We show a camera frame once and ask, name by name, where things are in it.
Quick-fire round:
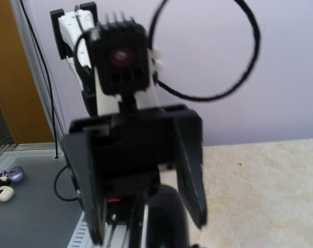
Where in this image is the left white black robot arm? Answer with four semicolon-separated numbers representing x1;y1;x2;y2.
51;2;207;247

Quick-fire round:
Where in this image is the beige earbuds case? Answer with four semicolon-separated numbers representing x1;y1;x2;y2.
0;186;14;202

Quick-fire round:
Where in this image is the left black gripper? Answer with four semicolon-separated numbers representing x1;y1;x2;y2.
61;105;208;244

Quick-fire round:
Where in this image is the purple earbuds case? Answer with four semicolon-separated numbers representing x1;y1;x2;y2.
0;166;25;184

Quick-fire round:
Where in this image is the wooden door panel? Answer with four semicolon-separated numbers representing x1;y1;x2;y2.
0;1;54;144

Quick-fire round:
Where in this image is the front aluminium rail frame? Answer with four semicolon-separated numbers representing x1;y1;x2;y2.
0;143;152;248

